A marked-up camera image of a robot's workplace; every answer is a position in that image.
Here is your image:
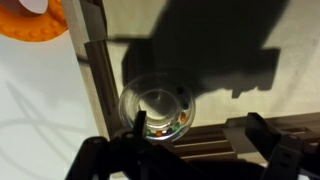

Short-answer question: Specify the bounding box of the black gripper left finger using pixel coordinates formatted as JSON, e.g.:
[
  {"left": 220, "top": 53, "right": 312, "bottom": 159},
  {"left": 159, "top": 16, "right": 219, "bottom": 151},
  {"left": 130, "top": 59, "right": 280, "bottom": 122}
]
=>
[{"left": 133, "top": 110, "right": 148, "bottom": 137}]

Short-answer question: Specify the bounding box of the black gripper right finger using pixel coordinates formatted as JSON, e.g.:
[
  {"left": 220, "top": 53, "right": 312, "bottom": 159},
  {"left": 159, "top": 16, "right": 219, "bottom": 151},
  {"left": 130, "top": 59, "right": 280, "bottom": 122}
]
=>
[{"left": 245, "top": 112, "right": 303, "bottom": 180}]

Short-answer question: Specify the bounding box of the clear ring with coloured beads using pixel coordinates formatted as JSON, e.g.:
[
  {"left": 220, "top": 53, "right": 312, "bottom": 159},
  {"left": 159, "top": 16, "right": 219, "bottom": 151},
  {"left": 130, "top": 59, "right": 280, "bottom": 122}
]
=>
[{"left": 118, "top": 73, "right": 197, "bottom": 143}]

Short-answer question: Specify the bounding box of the wooden tray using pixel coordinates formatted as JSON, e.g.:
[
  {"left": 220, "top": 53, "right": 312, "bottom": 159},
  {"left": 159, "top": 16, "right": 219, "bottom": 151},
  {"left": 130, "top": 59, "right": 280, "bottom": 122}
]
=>
[{"left": 61, "top": 0, "right": 320, "bottom": 164}]

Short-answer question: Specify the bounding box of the orange bumpy ring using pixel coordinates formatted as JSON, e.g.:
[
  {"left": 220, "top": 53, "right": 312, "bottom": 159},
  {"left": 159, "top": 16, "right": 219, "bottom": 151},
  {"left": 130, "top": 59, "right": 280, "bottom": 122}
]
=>
[{"left": 0, "top": 0, "right": 69, "bottom": 43}]

